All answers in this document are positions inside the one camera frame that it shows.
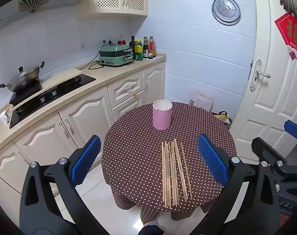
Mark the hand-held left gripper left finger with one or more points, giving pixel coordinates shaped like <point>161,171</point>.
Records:
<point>86,159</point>

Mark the green electric cooker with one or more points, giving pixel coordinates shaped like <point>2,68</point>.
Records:
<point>114,53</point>

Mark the small white cup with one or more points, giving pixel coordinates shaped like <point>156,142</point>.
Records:
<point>3,117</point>

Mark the range hood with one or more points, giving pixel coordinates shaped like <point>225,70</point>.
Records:
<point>11,12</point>

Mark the dark glass bottle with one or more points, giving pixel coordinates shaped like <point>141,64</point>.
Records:
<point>131,44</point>

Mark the white paper bag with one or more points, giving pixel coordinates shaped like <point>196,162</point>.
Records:
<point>202,100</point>

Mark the black glass stove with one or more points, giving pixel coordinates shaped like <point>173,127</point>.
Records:
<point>75,82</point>

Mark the brown polka-dot tablecloth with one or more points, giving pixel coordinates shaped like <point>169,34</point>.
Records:
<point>133,164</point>

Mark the white panel door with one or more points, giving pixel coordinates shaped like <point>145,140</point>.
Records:
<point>268,102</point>

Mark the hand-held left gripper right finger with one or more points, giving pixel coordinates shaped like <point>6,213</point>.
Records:
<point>212,161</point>

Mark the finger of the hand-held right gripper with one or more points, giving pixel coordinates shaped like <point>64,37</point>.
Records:
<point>295,130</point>
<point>263,148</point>

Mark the cream base cabinet unit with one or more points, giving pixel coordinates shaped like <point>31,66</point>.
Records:
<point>89,112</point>

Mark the metal wok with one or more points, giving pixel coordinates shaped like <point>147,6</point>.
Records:
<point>21,82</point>

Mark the red sauce bottle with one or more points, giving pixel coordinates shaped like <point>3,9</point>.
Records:
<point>152,47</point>

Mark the red paper decoration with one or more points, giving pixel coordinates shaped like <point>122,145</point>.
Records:
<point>291,34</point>

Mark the pink cup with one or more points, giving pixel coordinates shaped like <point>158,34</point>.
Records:
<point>161,117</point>

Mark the yellow plastic bag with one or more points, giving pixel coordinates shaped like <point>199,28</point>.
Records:
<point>223,114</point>

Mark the round metal steamer plate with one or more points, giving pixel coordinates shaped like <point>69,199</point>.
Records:
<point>226,11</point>

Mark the dark sauce bottle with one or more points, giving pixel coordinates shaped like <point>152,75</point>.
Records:
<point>145,49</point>

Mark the bundle of wooden chopsticks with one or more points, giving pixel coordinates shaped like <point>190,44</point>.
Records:
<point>172,176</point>

